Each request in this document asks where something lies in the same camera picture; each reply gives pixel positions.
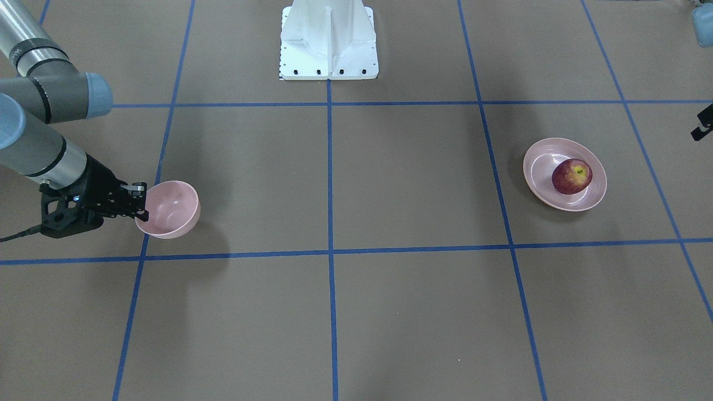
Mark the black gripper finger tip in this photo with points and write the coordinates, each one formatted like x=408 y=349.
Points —
x=704 y=123

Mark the pink plastic plate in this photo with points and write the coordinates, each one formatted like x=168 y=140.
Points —
x=540 y=162

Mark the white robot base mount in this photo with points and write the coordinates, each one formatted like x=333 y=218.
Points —
x=328 y=40

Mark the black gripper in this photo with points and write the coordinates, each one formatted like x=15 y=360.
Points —
x=99 y=179

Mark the light blue arm joint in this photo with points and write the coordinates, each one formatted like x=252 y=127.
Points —
x=702 y=22

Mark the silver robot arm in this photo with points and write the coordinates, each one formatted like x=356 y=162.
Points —
x=48 y=89

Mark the red apple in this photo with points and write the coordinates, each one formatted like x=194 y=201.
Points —
x=572 y=176

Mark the pink plastic bowl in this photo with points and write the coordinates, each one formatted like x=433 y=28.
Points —
x=173 y=210

